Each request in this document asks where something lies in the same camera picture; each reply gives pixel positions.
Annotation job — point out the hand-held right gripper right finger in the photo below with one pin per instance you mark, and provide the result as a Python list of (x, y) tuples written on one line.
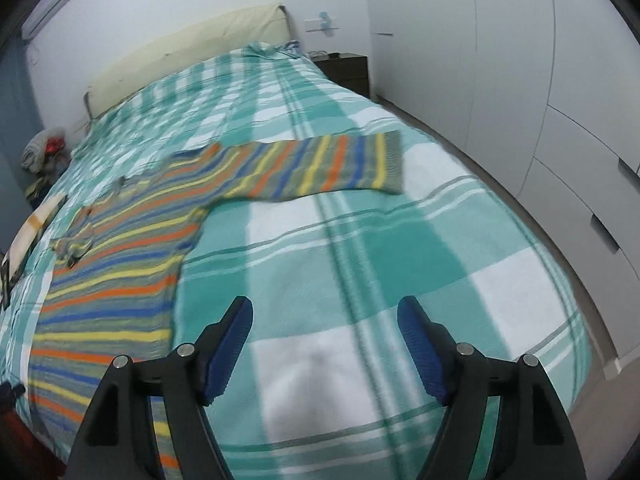
[(422, 355)]

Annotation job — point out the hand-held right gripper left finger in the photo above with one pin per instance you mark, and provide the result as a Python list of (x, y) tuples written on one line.
[(227, 355)]

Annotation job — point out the striped knit sweater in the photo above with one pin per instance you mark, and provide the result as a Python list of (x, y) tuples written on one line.
[(130, 260)]

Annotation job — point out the pile of clothes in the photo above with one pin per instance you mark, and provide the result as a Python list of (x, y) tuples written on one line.
[(45, 160)]

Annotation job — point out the green checked blanket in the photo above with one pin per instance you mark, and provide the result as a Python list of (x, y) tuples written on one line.
[(350, 260)]

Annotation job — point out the cream orange striped cloth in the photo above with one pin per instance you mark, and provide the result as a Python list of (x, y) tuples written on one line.
[(30, 232)]

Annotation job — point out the dark wooden nightstand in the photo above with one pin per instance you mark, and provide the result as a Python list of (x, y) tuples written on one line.
[(345, 67)]

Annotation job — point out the cream padded headboard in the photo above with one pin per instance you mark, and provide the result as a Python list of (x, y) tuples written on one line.
[(185, 55)]

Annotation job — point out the white wardrobe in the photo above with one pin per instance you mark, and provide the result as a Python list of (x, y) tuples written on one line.
[(505, 60)]

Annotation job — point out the blue curtain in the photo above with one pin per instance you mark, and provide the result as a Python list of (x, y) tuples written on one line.
[(17, 110)]

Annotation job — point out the white air conditioner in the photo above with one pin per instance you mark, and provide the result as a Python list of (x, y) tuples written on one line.
[(55, 2)]

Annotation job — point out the wall socket with blue item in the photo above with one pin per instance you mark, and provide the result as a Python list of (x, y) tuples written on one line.
[(322, 22)]

